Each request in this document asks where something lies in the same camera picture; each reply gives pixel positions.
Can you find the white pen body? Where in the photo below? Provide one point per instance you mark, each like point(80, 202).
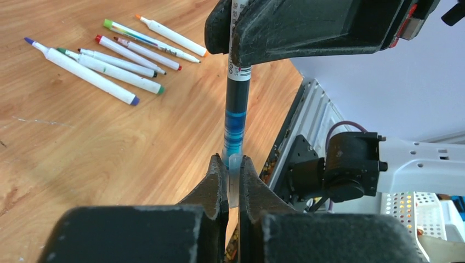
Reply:
point(85, 73)

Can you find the green capped white pen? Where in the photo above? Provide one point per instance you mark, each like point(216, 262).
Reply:
point(128, 32)

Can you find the grey pen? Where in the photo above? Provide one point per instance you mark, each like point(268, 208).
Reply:
point(237, 90)

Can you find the black capped pen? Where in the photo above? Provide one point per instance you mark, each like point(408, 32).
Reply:
point(126, 65)

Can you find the colourful items on shelf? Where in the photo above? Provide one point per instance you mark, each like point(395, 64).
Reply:
point(458, 203)

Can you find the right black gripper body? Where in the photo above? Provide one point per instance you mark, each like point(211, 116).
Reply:
point(408, 21)

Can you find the red capped short pen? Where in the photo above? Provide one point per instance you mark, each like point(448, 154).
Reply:
point(119, 49)

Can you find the white perforated basket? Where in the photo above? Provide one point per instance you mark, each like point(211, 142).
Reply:
point(416, 210)

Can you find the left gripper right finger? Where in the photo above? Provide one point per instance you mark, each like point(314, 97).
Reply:
point(272, 231)

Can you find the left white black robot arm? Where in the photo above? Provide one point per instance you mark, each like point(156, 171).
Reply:
point(356, 164)

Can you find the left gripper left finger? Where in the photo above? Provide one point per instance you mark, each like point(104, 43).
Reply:
point(193, 230)

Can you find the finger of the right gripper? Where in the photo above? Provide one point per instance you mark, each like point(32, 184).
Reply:
point(274, 30)
point(217, 28)

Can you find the orange capped pen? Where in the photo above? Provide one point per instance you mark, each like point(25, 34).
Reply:
point(174, 36)

